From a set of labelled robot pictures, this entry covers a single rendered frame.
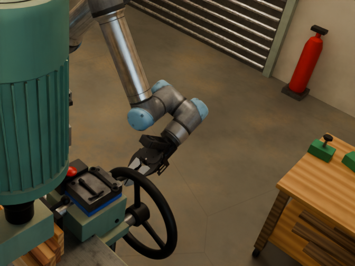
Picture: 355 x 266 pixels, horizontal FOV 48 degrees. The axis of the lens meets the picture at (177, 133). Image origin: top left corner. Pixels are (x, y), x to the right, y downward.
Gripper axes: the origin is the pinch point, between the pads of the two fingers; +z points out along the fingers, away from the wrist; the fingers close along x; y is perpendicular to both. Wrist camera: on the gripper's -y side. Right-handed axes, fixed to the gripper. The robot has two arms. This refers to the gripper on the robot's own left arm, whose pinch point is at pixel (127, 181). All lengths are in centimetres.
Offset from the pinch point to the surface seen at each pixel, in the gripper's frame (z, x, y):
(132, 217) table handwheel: 7.1, -12.4, -6.4
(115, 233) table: 13.1, -15.6, -15.0
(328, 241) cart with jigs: -50, -52, 99
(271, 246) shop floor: -34, -31, 112
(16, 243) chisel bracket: 26, -15, -43
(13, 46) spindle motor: 5, -20, -79
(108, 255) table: 17.4, -20.7, -21.0
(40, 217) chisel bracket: 19.5, -14.1, -41.8
